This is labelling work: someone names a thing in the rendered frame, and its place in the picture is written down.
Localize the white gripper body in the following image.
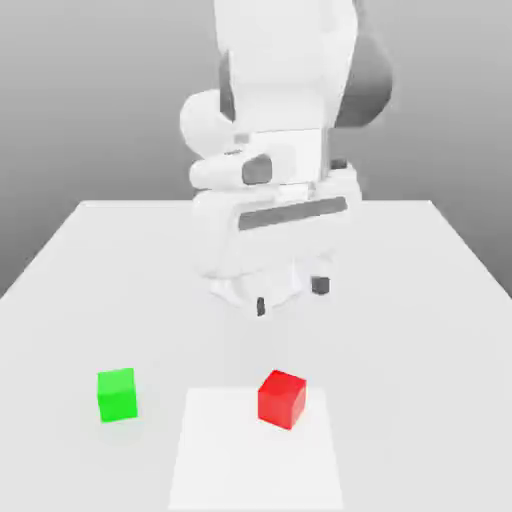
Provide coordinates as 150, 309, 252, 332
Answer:
190, 175, 362, 282

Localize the small red cube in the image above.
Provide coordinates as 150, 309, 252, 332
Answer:
256, 368, 308, 432

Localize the small green cube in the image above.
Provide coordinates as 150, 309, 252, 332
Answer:
96, 366, 139, 424

